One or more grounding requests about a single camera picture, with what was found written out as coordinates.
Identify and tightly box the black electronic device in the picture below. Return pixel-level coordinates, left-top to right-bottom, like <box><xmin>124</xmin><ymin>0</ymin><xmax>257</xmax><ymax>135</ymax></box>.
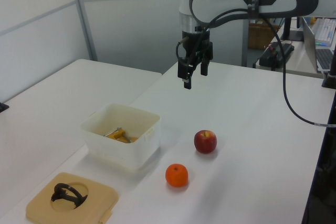
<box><xmin>259</xmin><ymin>41</ymin><xmax>295</xmax><ymax>70</ymax></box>

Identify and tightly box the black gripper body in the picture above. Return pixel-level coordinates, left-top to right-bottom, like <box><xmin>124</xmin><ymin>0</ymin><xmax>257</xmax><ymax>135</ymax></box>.
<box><xmin>178</xmin><ymin>31</ymin><xmax>213</xmax><ymax>67</ymax></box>

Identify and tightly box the black cable strap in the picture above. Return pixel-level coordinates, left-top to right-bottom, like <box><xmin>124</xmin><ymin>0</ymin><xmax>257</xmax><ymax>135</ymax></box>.
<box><xmin>247</xmin><ymin>0</ymin><xmax>264</xmax><ymax>20</ymax></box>

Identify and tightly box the grey partition post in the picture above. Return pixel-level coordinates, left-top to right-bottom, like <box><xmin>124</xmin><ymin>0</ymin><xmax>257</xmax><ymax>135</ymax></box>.
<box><xmin>68</xmin><ymin>0</ymin><xmax>98</xmax><ymax>62</ymax></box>

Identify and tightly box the red apple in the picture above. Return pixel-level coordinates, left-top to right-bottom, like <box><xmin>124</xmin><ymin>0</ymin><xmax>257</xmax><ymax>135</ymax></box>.
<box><xmin>194</xmin><ymin>130</ymin><xmax>218</xmax><ymax>154</ymax></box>

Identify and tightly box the beige container lid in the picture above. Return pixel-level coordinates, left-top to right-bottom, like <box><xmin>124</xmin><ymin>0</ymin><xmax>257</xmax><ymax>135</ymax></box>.
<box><xmin>25</xmin><ymin>172</ymin><xmax>119</xmax><ymax>224</ymax></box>

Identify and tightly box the black ring-shaped plastic part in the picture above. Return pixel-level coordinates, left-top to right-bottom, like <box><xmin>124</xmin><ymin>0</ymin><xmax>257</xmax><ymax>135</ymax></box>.
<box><xmin>50</xmin><ymin>183</ymin><xmax>89</xmax><ymax>210</ymax></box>

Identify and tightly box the black machine frame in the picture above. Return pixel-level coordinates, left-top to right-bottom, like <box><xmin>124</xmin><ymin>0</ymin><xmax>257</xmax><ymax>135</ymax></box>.
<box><xmin>301</xmin><ymin>125</ymin><xmax>336</xmax><ymax>224</ymax></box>

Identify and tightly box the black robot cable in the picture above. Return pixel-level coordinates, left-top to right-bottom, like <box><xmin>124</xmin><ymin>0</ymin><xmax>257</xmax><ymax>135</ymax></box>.
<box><xmin>175</xmin><ymin>8</ymin><xmax>336</xmax><ymax>128</ymax></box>

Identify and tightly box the black monitor stand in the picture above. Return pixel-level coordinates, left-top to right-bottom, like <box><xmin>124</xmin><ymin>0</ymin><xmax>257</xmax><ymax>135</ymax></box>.
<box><xmin>279</xmin><ymin>16</ymin><xmax>306</xmax><ymax>42</ymax></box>

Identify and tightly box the white plastic container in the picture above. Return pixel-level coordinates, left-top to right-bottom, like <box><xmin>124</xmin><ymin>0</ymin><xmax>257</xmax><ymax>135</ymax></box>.
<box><xmin>80</xmin><ymin>103</ymin><xmax>161</xmax><ymax>174</ymax></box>

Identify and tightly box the silver laptop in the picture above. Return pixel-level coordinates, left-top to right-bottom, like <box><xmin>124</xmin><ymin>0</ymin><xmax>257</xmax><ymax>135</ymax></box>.
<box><xmin>301</xmin><ymin>16</ymin><xmax>336</xmax><ymax>73</ymax></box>

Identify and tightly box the black pole with base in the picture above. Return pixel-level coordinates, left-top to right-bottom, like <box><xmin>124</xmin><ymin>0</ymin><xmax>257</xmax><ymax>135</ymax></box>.
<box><xmin>321</xmin><ymin>44</ymin><xmax>336</xmax><ymax>90</ymax></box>

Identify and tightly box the orange fruit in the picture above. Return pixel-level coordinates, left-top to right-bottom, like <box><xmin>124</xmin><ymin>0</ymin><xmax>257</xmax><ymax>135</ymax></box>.
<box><xmin>165</xmin><ymin>163</ymin><xmax>189</xmax><ymax>188</ymax></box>

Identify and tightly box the grey desk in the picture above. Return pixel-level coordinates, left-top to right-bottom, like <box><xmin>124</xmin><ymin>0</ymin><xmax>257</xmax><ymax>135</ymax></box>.
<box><xmin>253</xmin><ymin>34</ymin><xmax>326</xmax><ymax>79</ymax></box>

